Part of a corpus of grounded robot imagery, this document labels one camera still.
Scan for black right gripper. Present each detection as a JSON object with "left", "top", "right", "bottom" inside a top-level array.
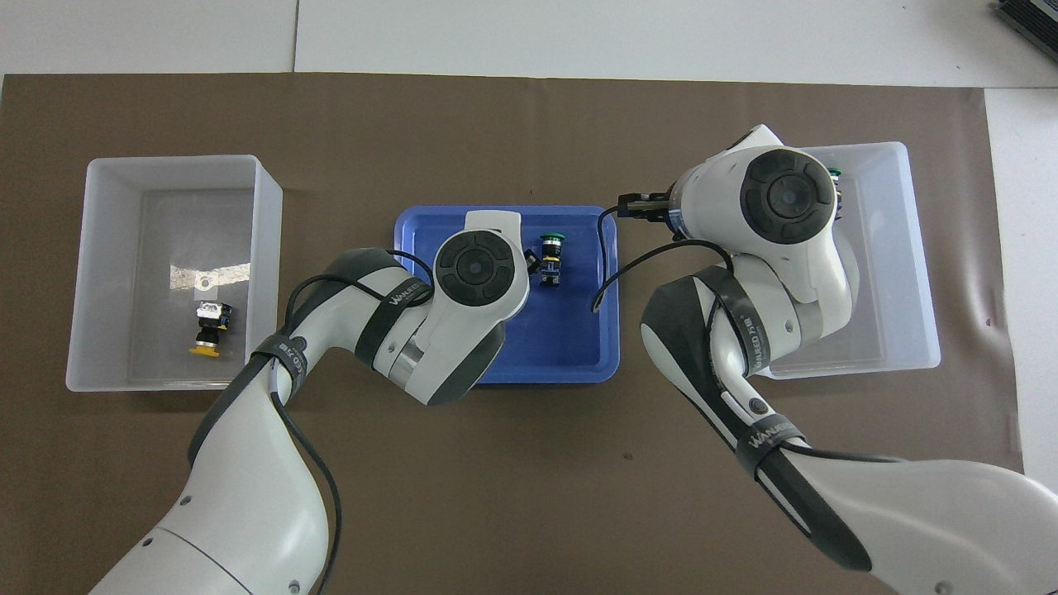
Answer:
[{"left": 622, "top": 192, "right": 679, "bottom": 231}]

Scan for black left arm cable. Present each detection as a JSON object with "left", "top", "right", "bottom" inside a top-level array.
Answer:
[{"left": 269, "top": 248, "right": 435, "bottom": 595}]

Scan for yellow push button switch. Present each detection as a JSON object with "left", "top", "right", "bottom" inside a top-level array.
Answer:
[{"left": 188, "top": 302, "right": 234, "bottom": 359}]

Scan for dark ribbed device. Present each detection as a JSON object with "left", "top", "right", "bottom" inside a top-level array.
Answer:
[{"left": 992, "top": 0, "right": 1058, "bottom": 52}]

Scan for brown paper mat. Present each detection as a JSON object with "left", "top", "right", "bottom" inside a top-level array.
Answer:
[{"left": 0, "top": 73, "right": 1038, "bottom": 595}]

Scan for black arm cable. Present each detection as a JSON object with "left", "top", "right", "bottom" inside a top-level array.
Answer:
[
  {"left": 269, "top": 248, "right": 435, "bottom": 595},
  {"left": 591, "top": 194, "right": 736, "bottom": 315}
]

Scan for translucent white plastic box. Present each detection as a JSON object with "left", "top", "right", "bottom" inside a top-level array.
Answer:
[
  {"left": 756, "top": 142, "right": 941, "bottom": 381},
  {"left": 64, "top": 155, "right": 284, "bottom": 393}
]

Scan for blue plastic tray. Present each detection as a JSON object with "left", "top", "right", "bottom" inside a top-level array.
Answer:
[{"left": 390, "top": 205, "right": 621, "bottom": 386}]

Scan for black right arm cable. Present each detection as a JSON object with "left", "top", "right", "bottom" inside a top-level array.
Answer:
[{"left": 591, "top": 194, "right": 736, "bottom": 315}]

